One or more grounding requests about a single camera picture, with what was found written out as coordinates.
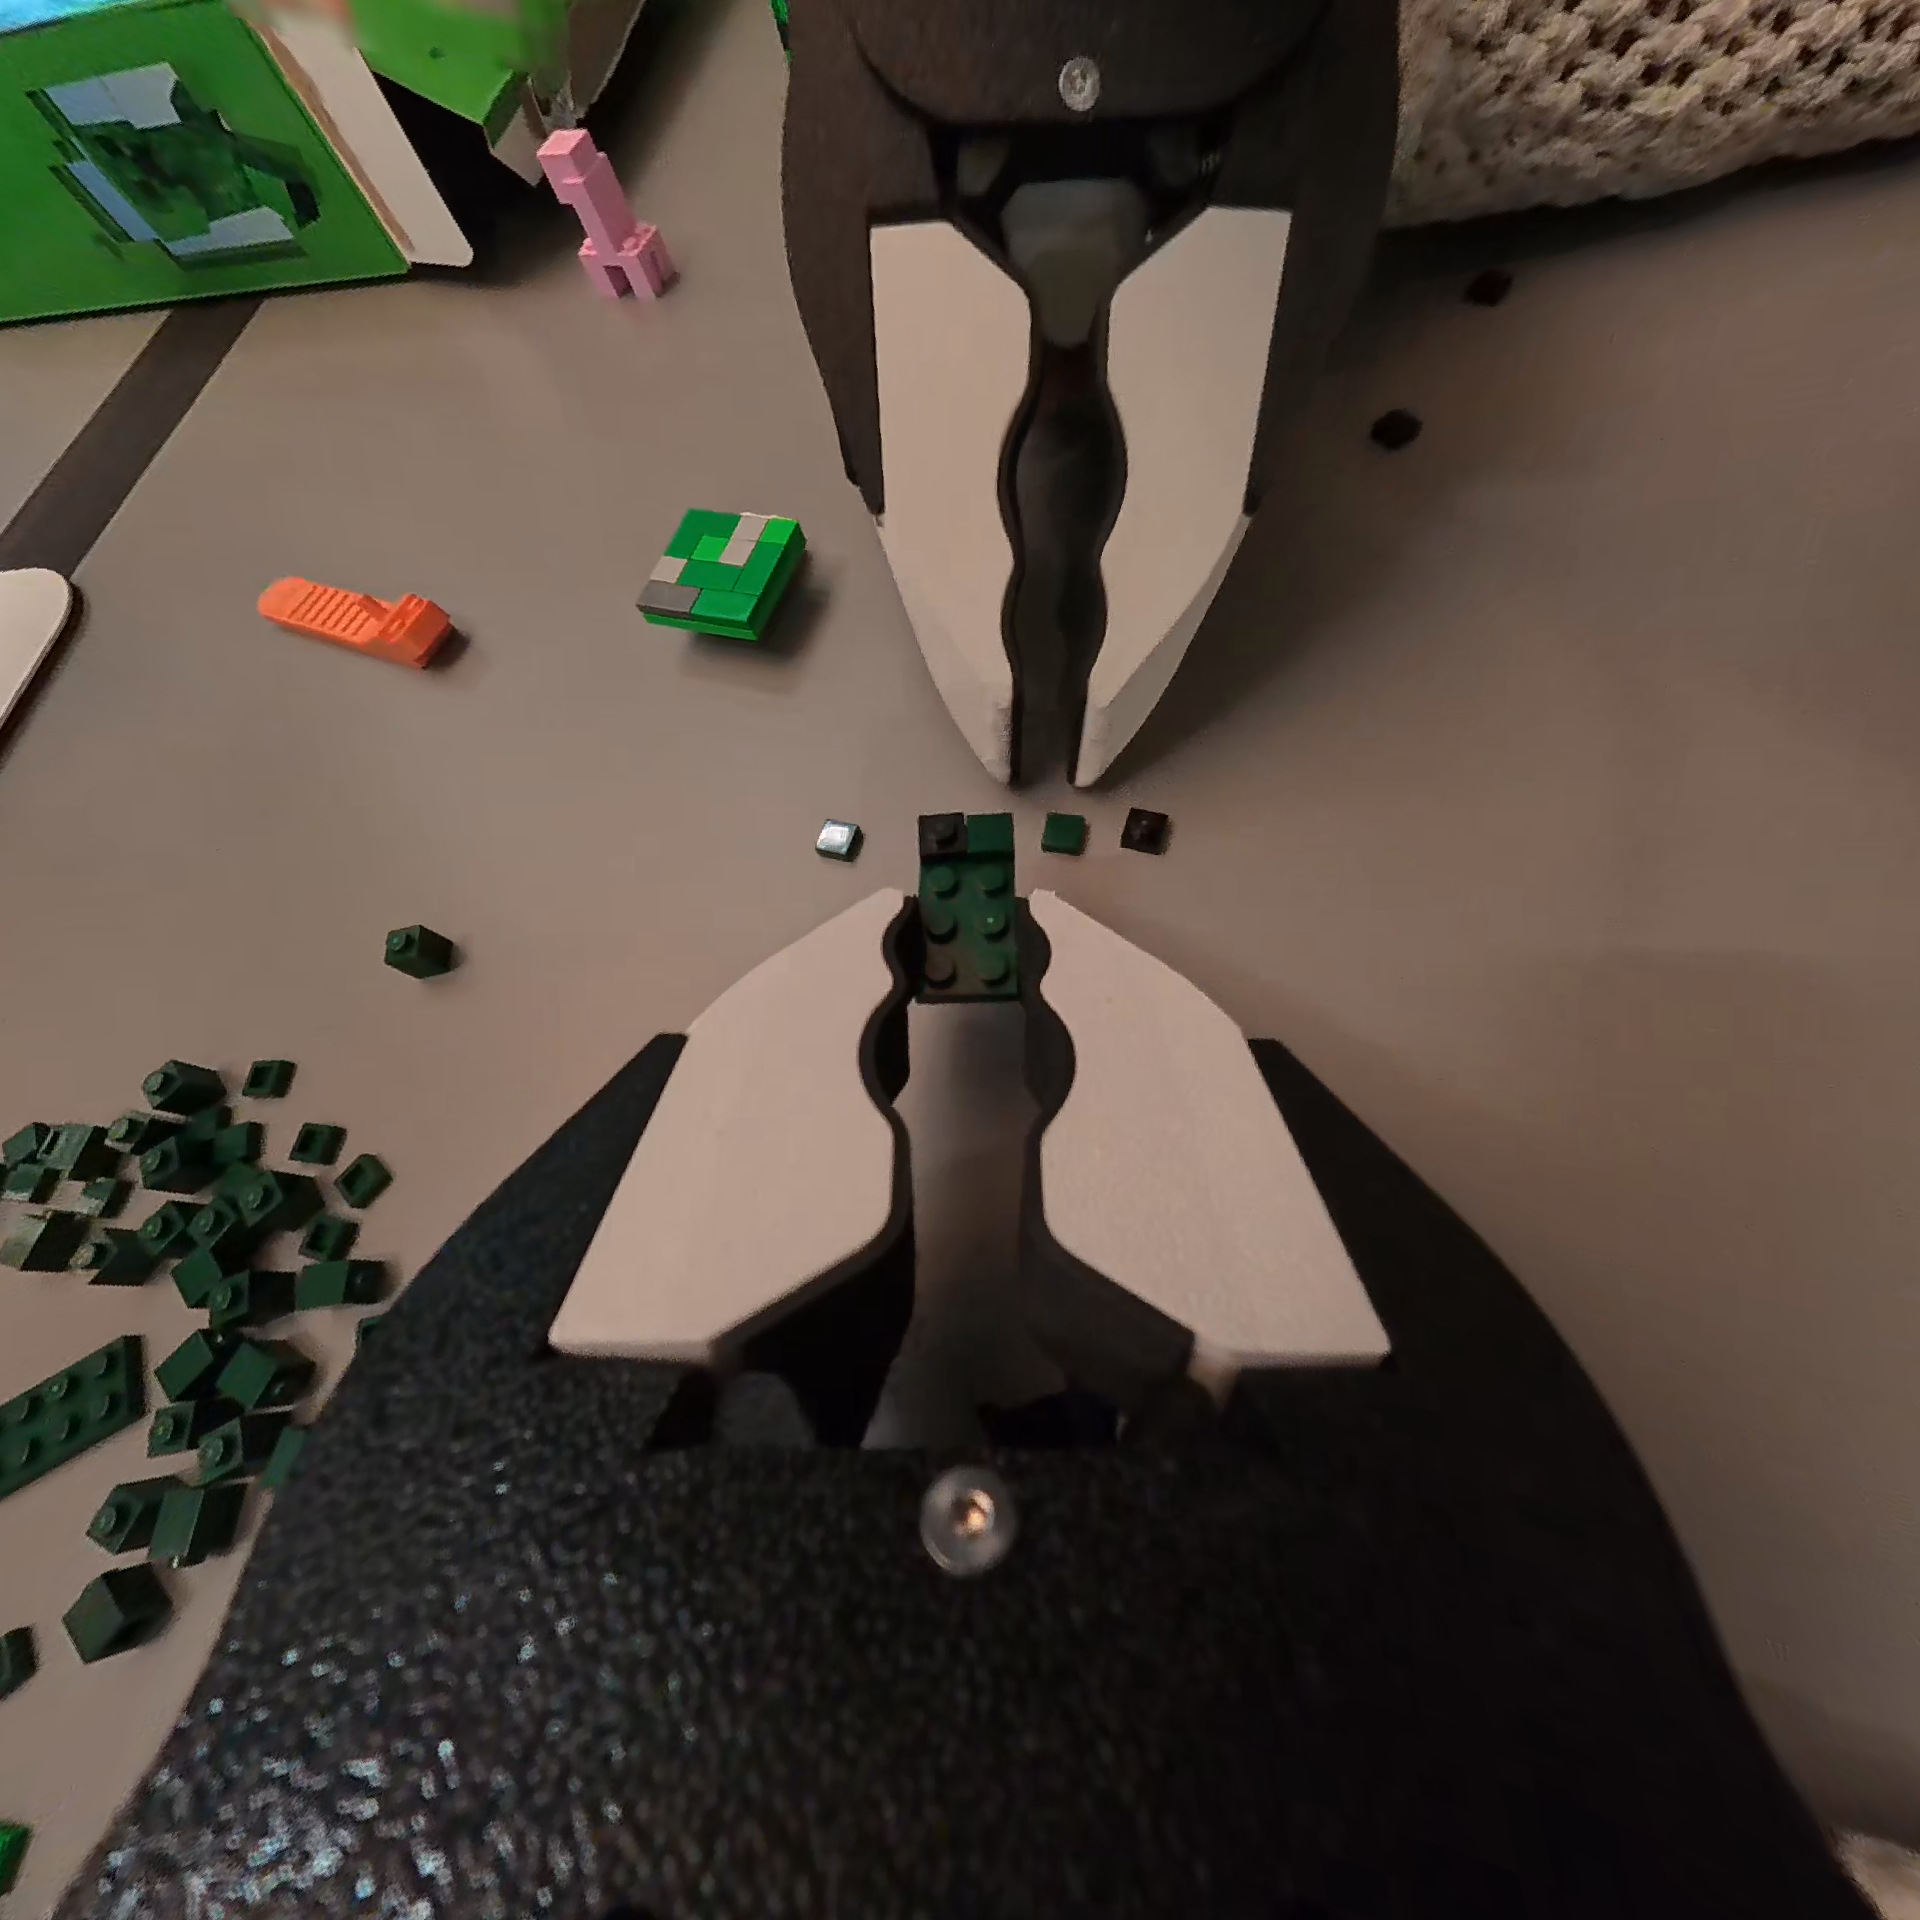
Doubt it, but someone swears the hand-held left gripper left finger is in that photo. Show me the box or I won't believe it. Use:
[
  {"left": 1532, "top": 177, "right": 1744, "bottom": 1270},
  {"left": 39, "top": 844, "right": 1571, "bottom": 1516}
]
[{"left": 545, "top": 884, "right": 921, "bottom": 1382}]

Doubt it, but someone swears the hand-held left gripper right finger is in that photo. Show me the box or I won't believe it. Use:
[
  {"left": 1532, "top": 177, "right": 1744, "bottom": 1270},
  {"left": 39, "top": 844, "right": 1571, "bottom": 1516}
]
[{"left": 1023, "top": 884, "right": 1392, "bottom": 1382}]

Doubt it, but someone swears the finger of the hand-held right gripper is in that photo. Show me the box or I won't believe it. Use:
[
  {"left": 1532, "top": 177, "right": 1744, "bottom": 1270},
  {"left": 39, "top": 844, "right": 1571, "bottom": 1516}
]
[
  {"left": 870, "top": 215, "right": 1039, "bottom": 788},
  {"left": 1070, "top": 200, "right": 1295, "bottom": 791}
]

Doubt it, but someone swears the dark green lego plate assembly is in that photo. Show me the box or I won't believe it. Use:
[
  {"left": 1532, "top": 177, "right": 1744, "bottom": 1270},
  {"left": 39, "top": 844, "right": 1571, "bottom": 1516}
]
[{"left": 913, "top": 809, "right": 1037, "bottom": 1001}]

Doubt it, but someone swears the person's right forearm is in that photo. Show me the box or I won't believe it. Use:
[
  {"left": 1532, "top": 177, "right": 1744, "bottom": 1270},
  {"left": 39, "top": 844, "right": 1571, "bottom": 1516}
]
[{"left": 1381, "top": 0, "right": 1920, "bottom": 230}]

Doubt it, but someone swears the green and grey lego panel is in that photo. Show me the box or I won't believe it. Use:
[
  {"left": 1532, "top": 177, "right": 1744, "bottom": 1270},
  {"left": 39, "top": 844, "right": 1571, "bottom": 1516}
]
[{"left": 636, "top": 506, "right": 809, "bottom": 644}]

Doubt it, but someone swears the pink lego pig figure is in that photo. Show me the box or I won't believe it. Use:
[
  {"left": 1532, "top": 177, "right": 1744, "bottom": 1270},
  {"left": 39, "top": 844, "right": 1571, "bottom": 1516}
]
[{"left": 537, "top": 128, "right": 679, "bottom": 304}]

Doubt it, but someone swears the pile of dark green lego pieces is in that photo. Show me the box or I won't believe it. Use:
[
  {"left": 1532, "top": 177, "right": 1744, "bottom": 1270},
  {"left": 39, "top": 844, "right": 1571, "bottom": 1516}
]
[{"left": 0, "top": 1055, "right": 400, "bottom": 1704}]

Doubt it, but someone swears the open green lego box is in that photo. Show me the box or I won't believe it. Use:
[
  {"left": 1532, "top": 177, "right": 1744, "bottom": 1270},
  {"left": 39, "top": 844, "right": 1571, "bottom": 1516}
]
[{"left": 359, "top": 0, "right": 649, "bottom": 154}]

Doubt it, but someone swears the orange lego brick separator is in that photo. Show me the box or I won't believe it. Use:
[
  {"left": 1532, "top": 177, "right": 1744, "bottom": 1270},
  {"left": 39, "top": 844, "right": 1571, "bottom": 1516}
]
[{"left": 255, "top": 575, "right": 453, "bottom": 671}]

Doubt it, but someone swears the green lego set box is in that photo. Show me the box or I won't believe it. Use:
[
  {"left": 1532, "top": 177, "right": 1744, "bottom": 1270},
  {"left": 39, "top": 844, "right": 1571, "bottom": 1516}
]
[{"left": 0, "top": 0, "right": 476, "bottom": 327}]

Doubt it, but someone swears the white rounded board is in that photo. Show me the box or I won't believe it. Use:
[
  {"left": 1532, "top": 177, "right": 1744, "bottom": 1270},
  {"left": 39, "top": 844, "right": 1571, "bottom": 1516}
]
[{"left": 0, "top": 568, "right": 80, "bottom": 741}]

